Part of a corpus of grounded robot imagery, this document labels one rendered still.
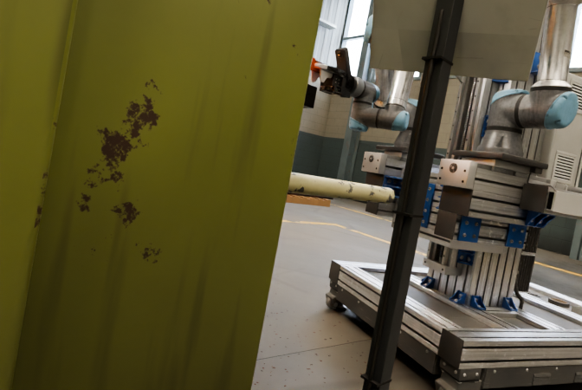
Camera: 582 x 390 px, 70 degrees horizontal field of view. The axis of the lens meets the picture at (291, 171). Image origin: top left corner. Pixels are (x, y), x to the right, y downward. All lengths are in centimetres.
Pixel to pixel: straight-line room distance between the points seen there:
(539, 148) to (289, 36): 144
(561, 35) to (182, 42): 124
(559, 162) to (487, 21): 116
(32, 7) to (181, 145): 28
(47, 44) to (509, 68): 84
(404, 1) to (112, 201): 72
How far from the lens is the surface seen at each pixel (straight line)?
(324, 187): 96
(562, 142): 206
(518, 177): 163
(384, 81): 191
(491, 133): 162
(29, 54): 50
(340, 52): 154
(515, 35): 99
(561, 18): 162
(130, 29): 64
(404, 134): 197
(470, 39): 100
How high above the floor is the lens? 67
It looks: 1 degrees down
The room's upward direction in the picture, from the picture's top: 11 degrees clockwise
